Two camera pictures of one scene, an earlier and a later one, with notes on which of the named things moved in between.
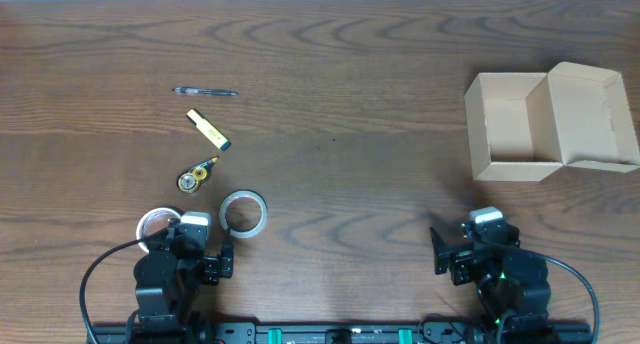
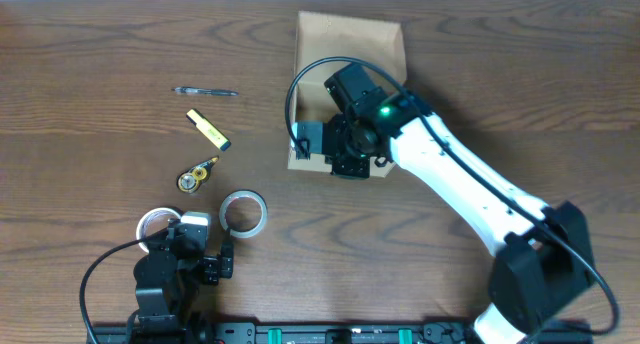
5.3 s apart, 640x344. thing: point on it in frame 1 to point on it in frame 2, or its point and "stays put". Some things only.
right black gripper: x=460 y=259 to x=341 y=168
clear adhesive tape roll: x=243 y=193 stays put
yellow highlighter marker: x=207 y=129 stays put
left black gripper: x=220 y=266 stays put
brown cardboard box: x=526 y=126 to x=327 y=44
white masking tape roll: x=154 y=220 stays put
